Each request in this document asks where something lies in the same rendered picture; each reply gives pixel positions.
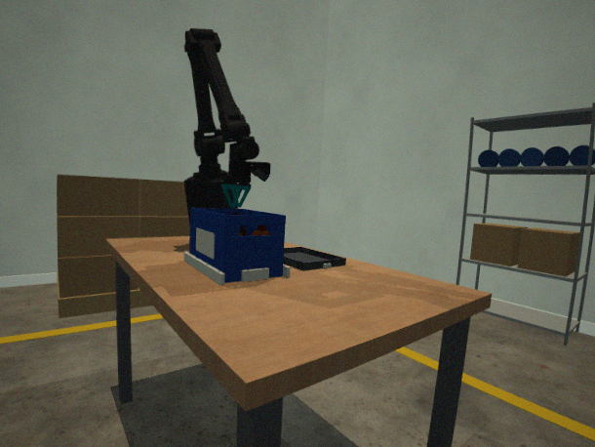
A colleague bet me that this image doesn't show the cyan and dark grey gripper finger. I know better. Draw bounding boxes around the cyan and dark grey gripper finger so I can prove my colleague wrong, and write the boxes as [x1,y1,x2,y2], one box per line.
[231,185,251,207]
[221,184,244,208]

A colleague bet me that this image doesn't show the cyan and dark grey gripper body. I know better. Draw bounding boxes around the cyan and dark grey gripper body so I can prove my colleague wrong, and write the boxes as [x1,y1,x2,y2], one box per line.
[221,159,251,186]

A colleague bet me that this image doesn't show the blue bottle crate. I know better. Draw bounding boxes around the blue bottle crate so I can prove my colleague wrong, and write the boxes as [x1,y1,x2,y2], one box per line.
[189,208,286,283]

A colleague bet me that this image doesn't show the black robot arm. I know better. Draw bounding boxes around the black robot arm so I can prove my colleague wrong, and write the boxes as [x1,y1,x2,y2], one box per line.
[184,28,270,182]

